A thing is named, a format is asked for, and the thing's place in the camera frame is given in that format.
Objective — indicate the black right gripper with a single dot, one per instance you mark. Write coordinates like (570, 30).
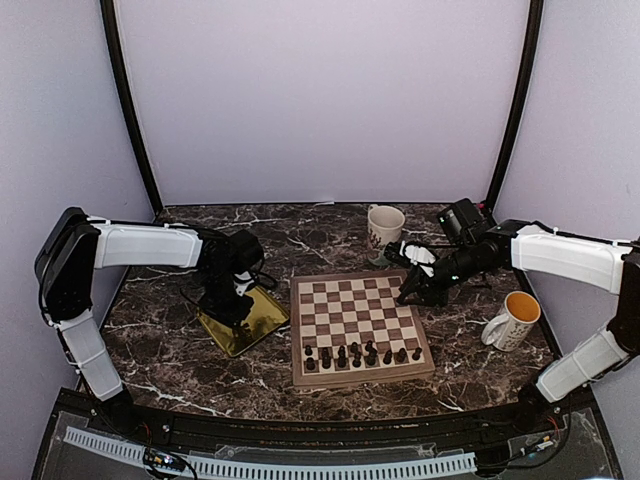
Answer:
(432, 294)

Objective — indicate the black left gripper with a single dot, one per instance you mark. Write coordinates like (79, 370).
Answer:
(233, 316)

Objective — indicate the gold metal tray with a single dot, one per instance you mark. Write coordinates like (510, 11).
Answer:
(266, 316)

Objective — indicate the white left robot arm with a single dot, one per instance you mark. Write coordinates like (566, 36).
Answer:
(80, 246)

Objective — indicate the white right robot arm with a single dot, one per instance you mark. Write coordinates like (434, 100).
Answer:
(478, 244)

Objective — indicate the pile of dark chess pieces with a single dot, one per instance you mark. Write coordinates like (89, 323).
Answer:
(245, 330)

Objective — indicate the wooden chess board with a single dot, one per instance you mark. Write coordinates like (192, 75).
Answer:
(339, 309)

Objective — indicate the cream floral mug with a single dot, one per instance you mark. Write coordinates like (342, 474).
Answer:
(384, 225)

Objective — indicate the white mug orange inside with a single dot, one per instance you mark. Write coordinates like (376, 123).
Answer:
(520, 311)

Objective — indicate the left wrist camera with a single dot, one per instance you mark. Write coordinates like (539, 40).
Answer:
(243, 282)

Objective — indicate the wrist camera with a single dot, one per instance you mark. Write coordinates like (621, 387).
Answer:
(409, 255)
(243, 282)

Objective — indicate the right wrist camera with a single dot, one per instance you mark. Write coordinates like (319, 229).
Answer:
(409, 255)

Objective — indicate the black front rail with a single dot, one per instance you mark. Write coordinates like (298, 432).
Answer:
(208, 432)

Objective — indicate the white slotted cable duct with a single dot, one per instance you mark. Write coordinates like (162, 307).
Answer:
(262, 464)

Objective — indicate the right black frame post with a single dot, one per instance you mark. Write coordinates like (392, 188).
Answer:
(525, 70)

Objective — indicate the black frame post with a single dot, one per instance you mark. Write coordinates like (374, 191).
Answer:
(525, 70)
(126, 101)

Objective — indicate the left black frame post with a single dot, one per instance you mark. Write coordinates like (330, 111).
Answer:
(126, 101)

